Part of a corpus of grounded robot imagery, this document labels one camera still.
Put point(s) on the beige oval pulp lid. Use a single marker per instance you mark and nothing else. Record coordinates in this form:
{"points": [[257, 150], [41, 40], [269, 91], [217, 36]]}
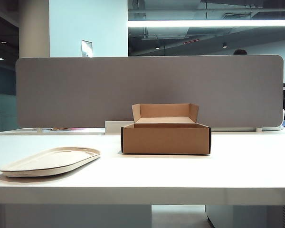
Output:
{"points": [[50, 161]]}

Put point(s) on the open brown cardboard box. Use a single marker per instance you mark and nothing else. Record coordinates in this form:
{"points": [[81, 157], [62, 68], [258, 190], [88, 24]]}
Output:
{"points": [[166, 140]]}

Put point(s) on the grey fabric desk divider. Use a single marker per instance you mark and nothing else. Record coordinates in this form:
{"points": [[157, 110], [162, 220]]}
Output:
{"points": [[85, 95]]}

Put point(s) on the colourful papers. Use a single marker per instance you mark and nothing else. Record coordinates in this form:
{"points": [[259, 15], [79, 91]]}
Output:
{"points": [[61, 129]]}

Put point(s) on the red ceiling sign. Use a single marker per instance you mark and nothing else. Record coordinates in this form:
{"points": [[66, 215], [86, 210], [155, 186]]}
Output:
{"points": [[191, 41]]}

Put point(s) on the black ceiling spot lamp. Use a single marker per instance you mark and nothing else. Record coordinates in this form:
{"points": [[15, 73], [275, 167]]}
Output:
{"points": [[225, 45]]}

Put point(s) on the long white ceiling light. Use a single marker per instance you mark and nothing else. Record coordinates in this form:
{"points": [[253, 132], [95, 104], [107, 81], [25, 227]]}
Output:
{"points": [[204, 23]]}

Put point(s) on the dark-haired person head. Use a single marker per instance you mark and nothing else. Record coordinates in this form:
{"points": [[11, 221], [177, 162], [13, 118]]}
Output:
{"points": [[240, 52]]}

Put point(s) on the white divider clamp foot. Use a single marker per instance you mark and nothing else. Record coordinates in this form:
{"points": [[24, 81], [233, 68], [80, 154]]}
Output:
{"points": [[259, 130]]}

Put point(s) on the framed wall notice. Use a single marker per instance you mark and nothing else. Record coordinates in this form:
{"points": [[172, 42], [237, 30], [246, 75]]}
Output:
{"points": [[86, 48]]}

